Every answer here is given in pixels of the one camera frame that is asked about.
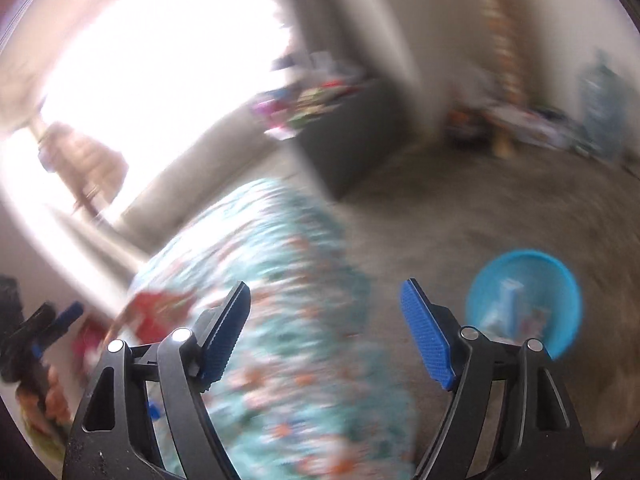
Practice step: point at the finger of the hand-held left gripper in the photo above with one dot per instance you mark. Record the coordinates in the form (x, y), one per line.
(55, 322)

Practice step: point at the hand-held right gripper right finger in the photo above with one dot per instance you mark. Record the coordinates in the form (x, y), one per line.
(430, 335)

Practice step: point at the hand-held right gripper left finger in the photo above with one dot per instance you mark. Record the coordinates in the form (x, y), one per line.
(225, 335)

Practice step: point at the blue plastic basket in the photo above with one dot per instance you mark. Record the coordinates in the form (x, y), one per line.
(560, 305)

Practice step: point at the person's left hand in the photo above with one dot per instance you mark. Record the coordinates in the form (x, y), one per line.
(57, 400)

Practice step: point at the small red packet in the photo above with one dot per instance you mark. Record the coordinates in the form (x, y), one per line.
(90, 342)

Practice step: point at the red snack packet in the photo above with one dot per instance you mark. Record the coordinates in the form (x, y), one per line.
(160, 315)

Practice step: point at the floral printed blanket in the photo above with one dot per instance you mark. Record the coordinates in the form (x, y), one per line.
(300, 310)

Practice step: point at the white carton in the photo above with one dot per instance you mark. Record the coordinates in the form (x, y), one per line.
(510, 305)

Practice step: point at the brown hanging cloth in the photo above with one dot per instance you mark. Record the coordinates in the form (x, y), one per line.
(85, 165)

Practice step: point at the grey cabinet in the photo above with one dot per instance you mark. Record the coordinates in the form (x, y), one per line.
(355, 145)

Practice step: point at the pile of assorted packets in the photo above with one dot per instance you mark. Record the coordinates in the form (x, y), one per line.
(310, 100)

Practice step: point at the empty blue water bottle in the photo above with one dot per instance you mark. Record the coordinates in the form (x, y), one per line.
(602, 110)

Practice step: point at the tall printed carton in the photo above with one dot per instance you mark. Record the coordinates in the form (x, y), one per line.
(500, 35)

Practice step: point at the grey curtain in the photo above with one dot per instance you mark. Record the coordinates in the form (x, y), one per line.
(350, 15)

